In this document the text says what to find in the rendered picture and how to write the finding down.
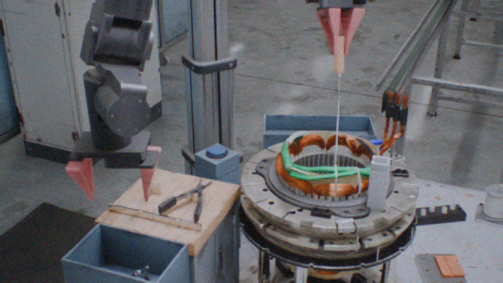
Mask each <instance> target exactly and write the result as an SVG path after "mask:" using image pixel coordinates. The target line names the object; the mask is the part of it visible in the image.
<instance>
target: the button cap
mask: <svg viewBox="0 0 503 283"><path fill-rule="evenodd" d="M207 152H208V154H209V155H211V156H223V155H225V154H226V148H225V147H224V146H221V145H213V146H210V147H209V148H208V149H207Z"/></svg>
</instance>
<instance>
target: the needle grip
mask: <svg viewBox="0 0 503 283"><path fill-rule="evenodd" d="M334 73H344V37H342V36H338V47H337V52H336V55H334Z"/></svg>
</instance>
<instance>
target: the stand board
mask: <svg viewBox="0 0 503 283"><path fill-rule="evenodd" d="M201 178H202V177H195V176H191V175H187V174H179V173H175V172H171V171H163V170H159V169H156V170H155V172H154V175H153V179H152V181H151V183H158V184H160V189H161V194H160V195H159V194H155V193H151V192H150V197H149V200H148V201H145V198H144V194H143V189H142V182H141V178H140V179H139V180H138V181H137V182H135V183H134V184H133V185H132V186H131V188H130V189H129V190H128V191H127V192H126V193H124V194H122V196H121V197H120V198H119V199H118V200H117V201H116V202H115V203H114V204H119V205H123V206H124V207H131V208H134V209H138V210H144V211H148V212H152V213H158V205H159V204H161V203H162V202H164V201H166V200H167V199H169V198H170V197H172V196H178V195H180V194H183V193H184V192H187V191H189V190H191V189H194V188H195V187H196V186H197V184H198V182H199V180H201ZM202 179H203V182H202V184H203V185H204V186H205V184H207V183H209V182H210V181H212V183H211V184H210V185H209V186H208V187H207V188H206V189H204V191H203V193H204V194H206V204H203V211H202V214H201V218H200V220H198V222H197V223H201V224H202V231H195V230H191V229H188V228H181V227H177V226H173V225H167V224H164V223H160V222H157V221H154V220H149V219H143V218H139V217H136V216H130V215H127V214H122V213H116V212H112V211H109V209H108V210H107V211H106V212H104V213H103V214H102V215H101V216H100V217H98V218H97V219H96V220H95V221H94V222H95V226H96V225H97V224H98V223H99V222H101V223H105V224H108V225H112V226H115V227H118V228H125V229H128V230H131V231H137V232H141V233H145V234H150V235H154V236H158V237H164V238H168V239H171V240H176V241H177V242H182V243H187V244H189V255H193V256H195V255H196V254H197V253H198V252H199V251H200V250H201V248H202V247H203V245H204V244H205V243H206V242H207V239H208V238H209V237H210V235H211V234H212V233H213V232H214V230H215V229H216V227H218V226H219V224H220V223H221V222H222V220H223V219H224V217H225V216H226V214H227V213H228V211H229V210H230V209H231V208H232V206H233V205H234V203H236V201H237V199H238V198H239V197H240V186H239V185H237V184H234V183H227V182H223V181H219V180H211V179H207V178H202ZM196 205H197V202H195V201H190V199H189V197H188V198H187V199H185V198H184V199H183V200H179V201H177V205H175V206H174V207H172V208H171V209H170V210H168V211H166V212H165V213H162V215H166V216H172V217H176V218H179V219H186V220H190V221H193V222H194V212H195V208H196ZM158 214H159V213H158Z"/></svg>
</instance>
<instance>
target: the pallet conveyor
mask: <svg viewBox="0 0 503 283"><path fill-rule="evenodd" d="M457 1H458V0H443V2H442V3H441V5H440V6H439V8H438V10H437V11H436V12H435V14H434V15H433V17H432V19H431V20H430V23H429V24H428V26H427V27H426V28H425V30H424V32H423V33H421V35H420V37H419V38H418V39H417V41H416V43H415V45H414V46H413V48H412V50H411V51H410V53H409V54H408V55H407V57H406V59H405V60H404V62H403V64H402V65H401V67H400V69H398V70H397V72H396V73H395V75H394V77H393V78H392V80H391V82H390V83H389V85H388V87H387V88H386V90H385V91H384V93H383V97H382V113H383V112H384V111H385V110H386V103H387V100H388V92H389V91H390V92H392V93H393V96H392V100H393V106H394V104H395V100H396V92H397V95H398V96H399V92H400V95H401V92H402V95H401V100H400V104H401V107H403V106H404V104H403V95H404V96H406V95H407V94H408V96H409V101H408V105H407V107H408V108H409V102H410V95H411V89H412V84H416V85H426V86H431V87H432V91H431V96H430V107H429V109H430V111H429V112H428V113H427V114H428V116H429V117H428V120H433V118H434V117H436V112H435V110H436V108H437V103H438V100H447V101H452V102H458V103H468V104H472V105H477V106H486V107H493V108H497V109H503V103H496V102H490V101H485V100H476V99H470V98H464V97H460V96H454V95H450V94H445V93H444V92H443V90H441V89H440V88H447V89H452V90H458V91H468V92H473V93H479V94H488V95H494V97H503V88H496V87H490V86H484V85H474V84H469V83H462V82H452V81H447V80H441V75H442V70H443V65H444V60H445V49H446V43H447V37H448V28H449V22H450V16H451V15H452V16H460V18H459V25H458V29H457V40H456V45H455V50H454V54H455V55H454V56H453V59H455V60H460V50H461V45H465V46H477V47H483V48H490V49H503V46H502V45H496V44H488V43H477V42H470V41H466V39H465V37H464V36H463V30H464V25H465V21H466V17H471V19H469V21H473V22H475V21H476V19H488V20H495V21H503V16H502V14H494V13H480V12H477V11H478V9H484V10H500V11H503V7H490V6H483V5H481V3H480V2H479V0H474V3H473V8H472V11H467V6H468V0H462V4H461V9H460V10H453V8H454V6H455V4H456V3H457ZM438 2H439V0H435V1H434V3H433V4H432V6H431V7H430V9H429V10H428V12H427V13H426V14H425V15H424V16H423V17H422V19H421V20H420V22H419V24H418V25H417V26H416V28H415V30H414V31H413V33H411V35H410V36H409V38H408V39H407V41H406V43H405V44H404V46H403V47H402V49H401V50H400V51H399V52H398V53H397V54H396V56H395V57H394V59H393V60H392V62H391V64H390V65H389V66H388V68H387V70H386V71H385V72H384V74H383V75H382V77H381V78H380V79H379V81H378V82H377V83H376V88H375V91H378V90H379V89H381V87H382V85H383V84H384V82H385V80H386V79H387V77H388V75H389V74H390V72H391V71H392V70H393V69H394V67H395V65H396V64H397V62H398V60H399V59H400V58H401V57H402V55H403V54H404V53H405V51H406V50H407V48H408V47H409V45H410V44H411V42H412V40H413V38H414V37H415V36H416V34H417V33H418V31H419V30H420V28H421V27H422V26H423V25H424V24H425V21H426V20H427V18H428V17H429V15H430V14H431V13H432V11H433V9H434V8H435V6H436V5H437V4H438ZM438 33H439V39H438V46H437V52H436V63H435V68H434V74H433V78H430V77H425V76H415V73H416V72H417V70H418V68H419V67H420V65H421V64H422V63H423V61H424V58H425V57H426V55H427V53H428V52H429V50H430V47H431V46H432V45H433V42H434V41H435V39H436V37H437V35H438ZM406 127H407V124H406V126H405V133H404V135H403V136H402V137H400V138H399V139H396V141H395V148H394V152H395V153H396V154H397V155H400V156H403V153H404V145H405V139H406Z"/></svg>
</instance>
